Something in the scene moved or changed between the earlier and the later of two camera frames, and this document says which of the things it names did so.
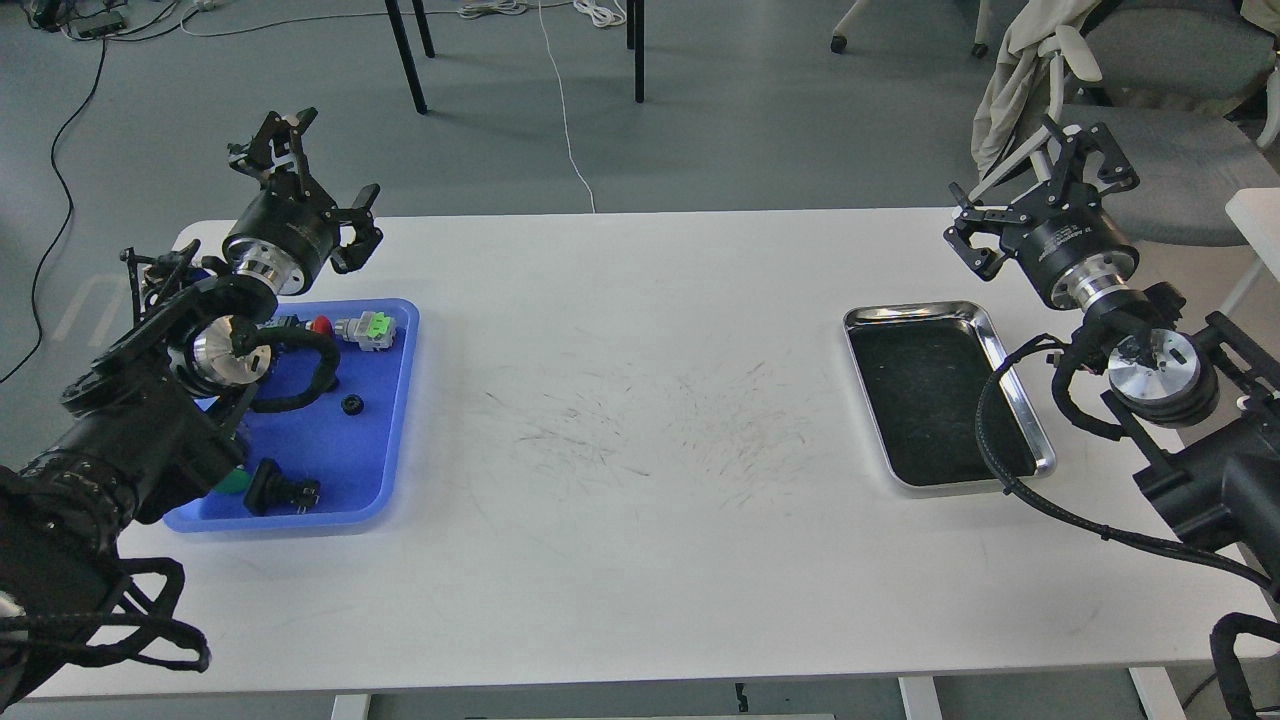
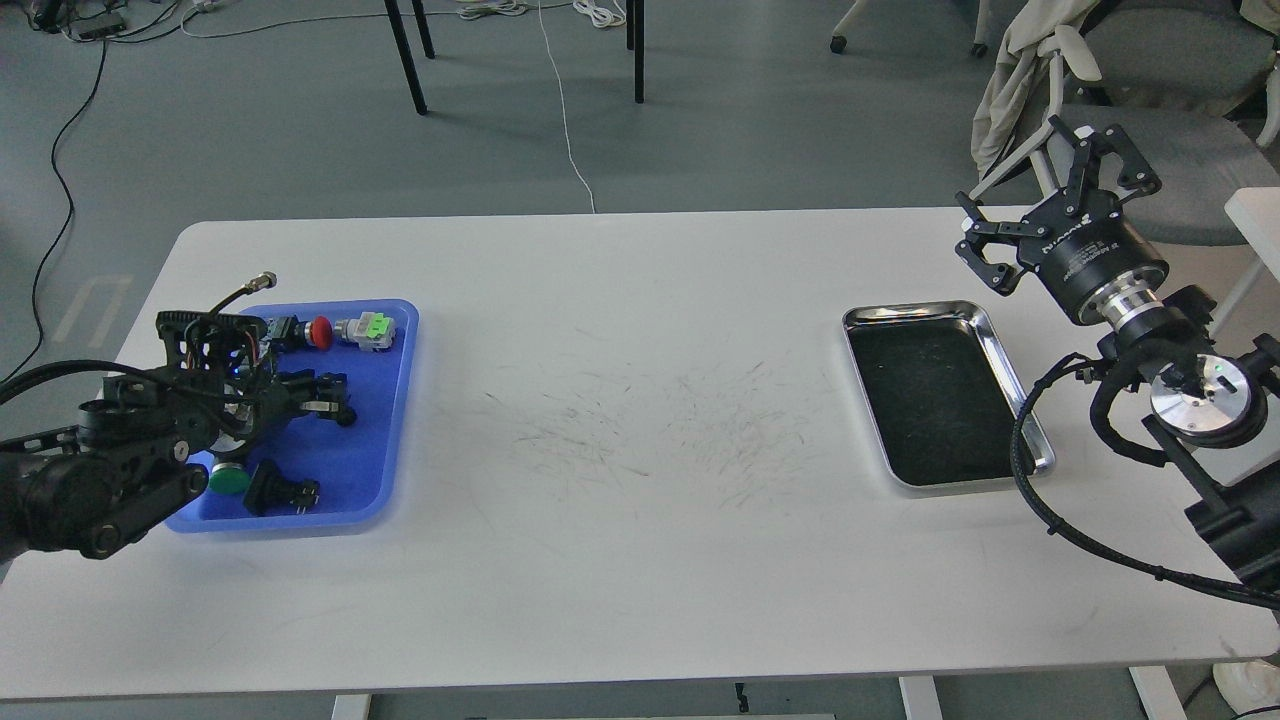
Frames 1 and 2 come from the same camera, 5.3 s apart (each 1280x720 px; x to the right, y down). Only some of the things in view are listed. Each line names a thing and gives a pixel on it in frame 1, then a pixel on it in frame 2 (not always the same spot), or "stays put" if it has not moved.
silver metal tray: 920,368 stays put
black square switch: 270,491 stays put
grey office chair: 1178,86 stays put
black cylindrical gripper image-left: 282,237 -> 248,408
